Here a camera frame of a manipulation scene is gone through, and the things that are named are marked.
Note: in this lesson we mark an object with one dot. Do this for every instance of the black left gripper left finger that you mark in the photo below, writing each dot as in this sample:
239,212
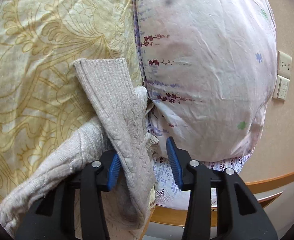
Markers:
52,217

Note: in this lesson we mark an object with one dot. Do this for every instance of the beige cable-knit sweater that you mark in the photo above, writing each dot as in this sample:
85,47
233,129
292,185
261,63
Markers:
119,123

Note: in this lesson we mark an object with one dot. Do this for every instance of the wooden headboard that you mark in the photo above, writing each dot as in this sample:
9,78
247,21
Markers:
221,201

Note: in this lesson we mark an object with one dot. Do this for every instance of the lavender floral pillow underneath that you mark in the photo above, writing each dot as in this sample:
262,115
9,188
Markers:
168,194

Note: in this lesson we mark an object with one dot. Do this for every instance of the pink floral pillow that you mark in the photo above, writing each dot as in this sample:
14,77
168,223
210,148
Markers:
210,69

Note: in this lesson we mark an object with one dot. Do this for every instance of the yellow patterned bed cover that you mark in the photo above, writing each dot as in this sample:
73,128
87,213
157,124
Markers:
41,100

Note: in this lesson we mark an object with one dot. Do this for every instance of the white wall switch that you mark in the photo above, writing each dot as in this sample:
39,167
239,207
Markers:
281,89

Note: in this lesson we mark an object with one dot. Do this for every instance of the white wall socket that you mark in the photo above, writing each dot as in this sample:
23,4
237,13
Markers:
284,64

